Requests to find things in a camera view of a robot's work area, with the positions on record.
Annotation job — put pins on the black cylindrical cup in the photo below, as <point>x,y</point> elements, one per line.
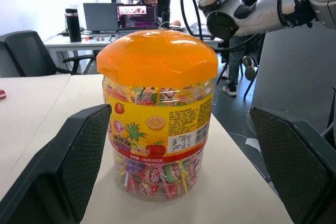
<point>165,20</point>

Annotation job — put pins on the red and white wrapper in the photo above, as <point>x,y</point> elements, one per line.
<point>2,94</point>

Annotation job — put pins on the laptop with lit screen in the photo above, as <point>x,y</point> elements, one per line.
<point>136,17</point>

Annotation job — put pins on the black office chair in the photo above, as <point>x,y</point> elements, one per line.
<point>29,53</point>

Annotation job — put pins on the black thermos bottle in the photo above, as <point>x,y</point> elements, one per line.
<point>73,26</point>

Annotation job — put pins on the person in jeans and sneakers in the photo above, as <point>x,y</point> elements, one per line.
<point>241,58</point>

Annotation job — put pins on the dark grey laptop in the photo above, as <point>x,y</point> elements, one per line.
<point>101,17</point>

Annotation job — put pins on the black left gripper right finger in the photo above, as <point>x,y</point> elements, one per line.
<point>296,166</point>

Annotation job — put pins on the clear plastic lollipop jar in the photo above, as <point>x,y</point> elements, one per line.
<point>160,140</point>

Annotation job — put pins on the orange plastic jar lid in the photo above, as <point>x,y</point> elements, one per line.
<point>157,57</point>

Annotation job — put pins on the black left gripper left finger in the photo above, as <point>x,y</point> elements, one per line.
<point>57,166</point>

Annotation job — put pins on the white office desk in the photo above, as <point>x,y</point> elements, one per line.
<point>78,44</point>

